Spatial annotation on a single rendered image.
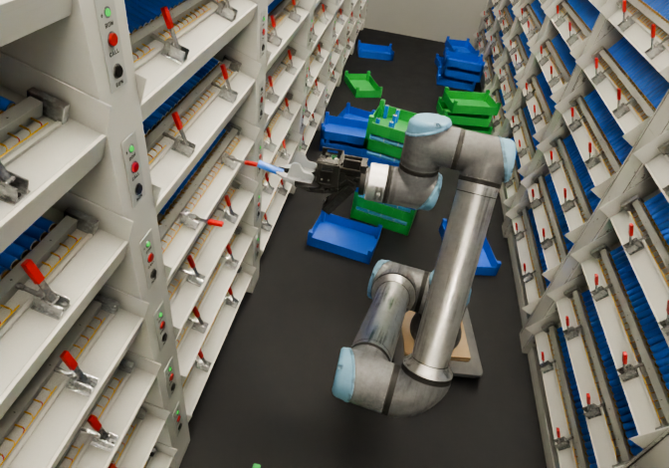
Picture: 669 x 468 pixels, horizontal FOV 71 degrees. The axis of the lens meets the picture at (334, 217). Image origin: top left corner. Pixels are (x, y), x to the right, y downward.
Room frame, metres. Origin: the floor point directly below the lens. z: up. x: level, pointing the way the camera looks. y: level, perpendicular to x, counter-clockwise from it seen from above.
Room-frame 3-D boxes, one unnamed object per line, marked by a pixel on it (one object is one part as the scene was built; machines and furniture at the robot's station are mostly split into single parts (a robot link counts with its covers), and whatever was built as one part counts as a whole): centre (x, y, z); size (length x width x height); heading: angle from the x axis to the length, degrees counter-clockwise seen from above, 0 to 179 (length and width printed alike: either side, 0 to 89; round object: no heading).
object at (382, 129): (1.89, -0.25, 0.52); 0.30 x 0.20 x 0.08; 76
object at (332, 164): (0.92, 0.00, 0.85); 0.12 x 0.08 x 0.09; 86
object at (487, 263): (1.70, -0.65, 0.04); 0.30 x 0.20 x 0.08; 10
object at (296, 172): (0.91, 0.11, 0.85); 0.09 x 0.03 x 0.06; 91
